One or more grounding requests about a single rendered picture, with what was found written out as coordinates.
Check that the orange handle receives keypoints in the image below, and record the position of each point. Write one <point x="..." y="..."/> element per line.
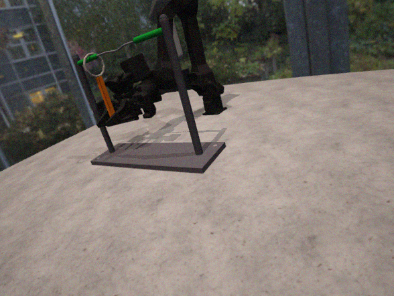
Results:
<point x="101" y="84"/>

